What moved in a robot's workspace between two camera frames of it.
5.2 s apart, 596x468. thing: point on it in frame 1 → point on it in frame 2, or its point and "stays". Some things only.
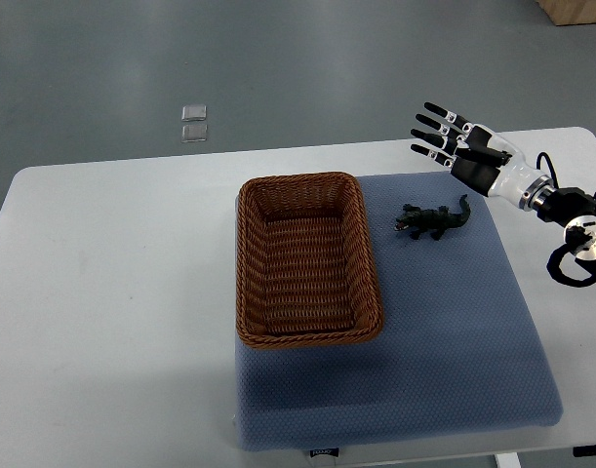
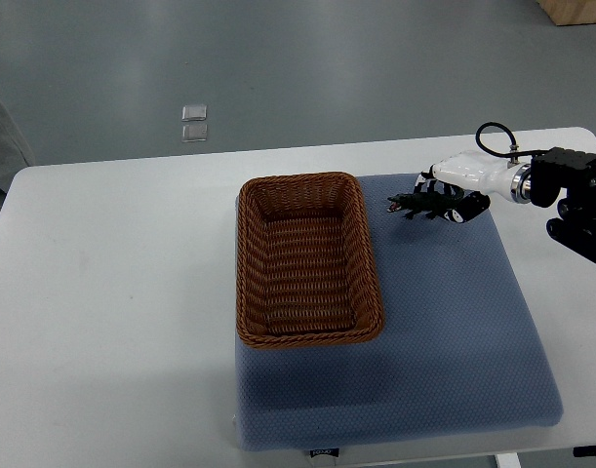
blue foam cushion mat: [459, 350] stays
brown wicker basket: [305, 267] stays
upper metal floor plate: [194, 112] stays
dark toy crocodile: [434, 221] → [427, 203]
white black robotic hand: [480, 158] → [477, 175]
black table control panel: [591, 450] stays
